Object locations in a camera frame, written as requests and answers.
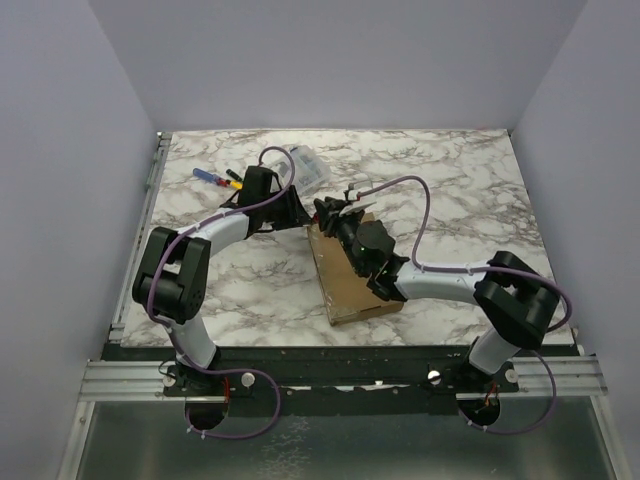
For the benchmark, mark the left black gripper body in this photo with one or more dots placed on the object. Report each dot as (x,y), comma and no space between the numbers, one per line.
(269,212)

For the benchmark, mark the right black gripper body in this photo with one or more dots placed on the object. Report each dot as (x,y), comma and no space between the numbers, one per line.
(333,218)

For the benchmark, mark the brown cardboard express box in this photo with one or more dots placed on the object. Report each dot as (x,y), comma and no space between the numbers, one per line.
(347,298)

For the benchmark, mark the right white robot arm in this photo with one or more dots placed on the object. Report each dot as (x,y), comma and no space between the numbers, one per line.
(518,303)

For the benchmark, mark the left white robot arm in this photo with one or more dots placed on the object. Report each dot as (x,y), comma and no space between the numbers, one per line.
(172,275)

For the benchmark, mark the clear plastic organizer box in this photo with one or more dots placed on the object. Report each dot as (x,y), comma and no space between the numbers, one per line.
(311,171)

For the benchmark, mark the yellow handled screwdriver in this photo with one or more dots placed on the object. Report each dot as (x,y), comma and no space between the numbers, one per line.
(233,184)

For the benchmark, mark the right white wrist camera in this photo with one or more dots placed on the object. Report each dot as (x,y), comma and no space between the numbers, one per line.
(354,202)

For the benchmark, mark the blue handled screwdriver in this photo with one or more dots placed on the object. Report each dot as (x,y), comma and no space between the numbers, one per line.
(209,177)

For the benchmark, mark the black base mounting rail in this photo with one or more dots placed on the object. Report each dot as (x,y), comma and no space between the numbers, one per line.
(326,381)

